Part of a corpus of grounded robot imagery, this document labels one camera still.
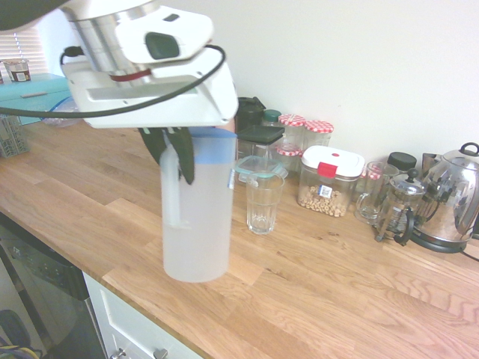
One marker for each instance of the black dishwasher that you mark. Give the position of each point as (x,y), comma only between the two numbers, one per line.
(45,299)

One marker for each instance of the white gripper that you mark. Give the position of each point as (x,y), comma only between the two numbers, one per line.
(157,108)

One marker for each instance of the chrome electric kettle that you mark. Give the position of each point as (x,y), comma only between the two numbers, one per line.
(449,202)

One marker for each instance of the clear zip plastic bag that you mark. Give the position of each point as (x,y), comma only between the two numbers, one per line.
(60,117)

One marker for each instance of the white cabinet drawer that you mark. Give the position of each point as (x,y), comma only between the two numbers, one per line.
(127,321)

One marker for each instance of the window blind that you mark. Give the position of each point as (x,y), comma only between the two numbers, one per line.
(26,48)

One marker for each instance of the glass measuring cup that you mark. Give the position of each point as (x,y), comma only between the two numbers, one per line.
(16,71)

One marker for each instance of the glass french press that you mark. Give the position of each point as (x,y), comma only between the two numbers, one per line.
(398,209)

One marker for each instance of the small jar red checked lid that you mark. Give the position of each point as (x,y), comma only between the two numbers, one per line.
(289,155)
(374,174)

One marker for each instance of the jar with black lid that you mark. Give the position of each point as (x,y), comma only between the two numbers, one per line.
(402,161)

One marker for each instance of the glass container with teal lid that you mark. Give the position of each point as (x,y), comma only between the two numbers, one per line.
(258,164)

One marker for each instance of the black shaker bottle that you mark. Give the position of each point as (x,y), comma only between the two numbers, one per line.
(247,110)

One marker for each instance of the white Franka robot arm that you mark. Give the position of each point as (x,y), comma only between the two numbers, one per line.
(101,37)

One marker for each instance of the clear faceted drinking glass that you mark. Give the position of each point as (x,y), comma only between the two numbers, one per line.
(262,202)

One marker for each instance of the jar with green lid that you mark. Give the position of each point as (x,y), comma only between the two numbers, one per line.
(271,117)

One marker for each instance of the translucent pitcher with blue lid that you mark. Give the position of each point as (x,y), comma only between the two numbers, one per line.
(198,224)

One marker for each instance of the clear glass mug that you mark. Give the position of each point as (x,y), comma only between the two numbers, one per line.
(370,202)

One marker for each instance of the tall jar red checked lid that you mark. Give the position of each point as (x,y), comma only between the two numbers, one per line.
(292,127)
(318,132)

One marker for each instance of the teal bread box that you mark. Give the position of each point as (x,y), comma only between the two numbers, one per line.
(33,93)

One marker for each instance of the grey plastic basket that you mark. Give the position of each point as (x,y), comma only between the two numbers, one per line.
(11,136)

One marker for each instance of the cereal container with white lid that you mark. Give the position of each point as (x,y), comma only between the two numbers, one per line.
(329,183)

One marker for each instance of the silver drawer knob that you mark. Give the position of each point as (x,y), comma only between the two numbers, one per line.
(160,353)
(119,353)

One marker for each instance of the square container with black lid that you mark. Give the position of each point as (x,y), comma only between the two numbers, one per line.
(258,136)

